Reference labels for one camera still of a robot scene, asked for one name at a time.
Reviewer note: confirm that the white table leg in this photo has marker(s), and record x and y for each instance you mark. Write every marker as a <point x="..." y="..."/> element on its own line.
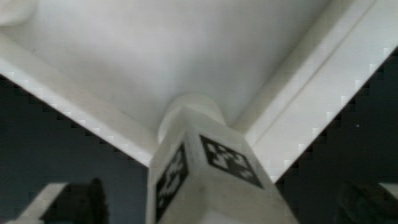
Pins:
<point x="208" y="185"/>

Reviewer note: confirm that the white square table top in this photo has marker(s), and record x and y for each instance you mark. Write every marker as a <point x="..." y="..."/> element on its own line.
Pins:
<point x="108" y="55"/>

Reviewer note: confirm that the white U-shaped obstacle fence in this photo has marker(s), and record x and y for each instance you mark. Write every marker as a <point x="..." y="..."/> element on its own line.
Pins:
<point x="338" y="55"/>

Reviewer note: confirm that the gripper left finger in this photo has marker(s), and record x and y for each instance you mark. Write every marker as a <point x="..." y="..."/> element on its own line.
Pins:
<point x="69" y="203"/>

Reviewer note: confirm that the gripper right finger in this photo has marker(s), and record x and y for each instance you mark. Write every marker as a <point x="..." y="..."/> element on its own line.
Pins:
<point x="366" y="203"/>

